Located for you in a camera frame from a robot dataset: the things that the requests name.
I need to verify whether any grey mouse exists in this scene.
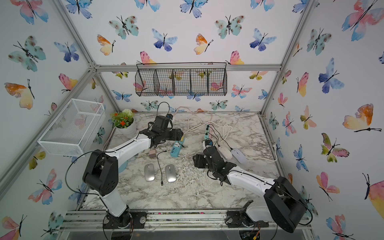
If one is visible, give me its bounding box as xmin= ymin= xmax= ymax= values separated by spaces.
xmin=165 ymin=164 xmax=177 ymax=183

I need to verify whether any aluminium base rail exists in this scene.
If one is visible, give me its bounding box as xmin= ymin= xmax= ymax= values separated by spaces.
xmin=59 ymin=209 xmax=313 ymax=232

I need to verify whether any silver mouse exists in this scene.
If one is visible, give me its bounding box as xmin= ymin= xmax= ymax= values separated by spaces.
xmin=144 ymin=164 xmax=156 ymax=182

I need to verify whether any black usb cable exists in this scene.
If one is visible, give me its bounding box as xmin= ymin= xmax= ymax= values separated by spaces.
xmin=155 ymin=149 xmax=169 ymax=186

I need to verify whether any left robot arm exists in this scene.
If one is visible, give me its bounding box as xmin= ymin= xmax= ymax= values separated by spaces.
xmin=83 ymin=114 xmax=184 ymax=229

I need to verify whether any blue power strip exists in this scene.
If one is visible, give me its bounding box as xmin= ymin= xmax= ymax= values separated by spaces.
xmin=170 ymin=136 xmax=185 ymax=158

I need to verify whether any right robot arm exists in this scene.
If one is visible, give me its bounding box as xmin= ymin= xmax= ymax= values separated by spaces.
xmin=193 ymin=146 xmax=308 ymax=233

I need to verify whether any potted plant white pot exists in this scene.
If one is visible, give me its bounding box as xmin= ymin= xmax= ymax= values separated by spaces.
xmin=110 ymin=109 xmax=137 ymax=138

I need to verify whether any lavender mouse far right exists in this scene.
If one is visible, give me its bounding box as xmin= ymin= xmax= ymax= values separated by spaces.
xmin=231 ymin=148 xmax=247 ymax=165

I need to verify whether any pink power strip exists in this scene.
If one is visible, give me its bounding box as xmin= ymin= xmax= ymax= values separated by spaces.
xmin=202 ymin=125 xmax=210 ymax=149

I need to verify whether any black wire wall basket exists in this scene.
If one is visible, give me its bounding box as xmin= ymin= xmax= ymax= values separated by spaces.
xmin=134 ymin=62 xmax=228 ymax=97

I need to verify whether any white power cord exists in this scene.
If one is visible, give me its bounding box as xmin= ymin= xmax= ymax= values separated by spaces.
xmin=182 ymin=112 xmax=278 ymax=163

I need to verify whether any pink charger plug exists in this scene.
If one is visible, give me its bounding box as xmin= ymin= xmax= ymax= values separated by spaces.
xmin=149 ymin=150 xmax=157 ymax=159

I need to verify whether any white mesh wall basket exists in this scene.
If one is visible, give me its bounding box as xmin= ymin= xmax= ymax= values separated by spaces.
xmin=38 ymin=99 xmax=106 ymax=157

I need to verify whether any white mouse back right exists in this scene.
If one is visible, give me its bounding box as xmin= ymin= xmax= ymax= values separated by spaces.
xmin=218 ymin=146 xmax=233 ymax=160

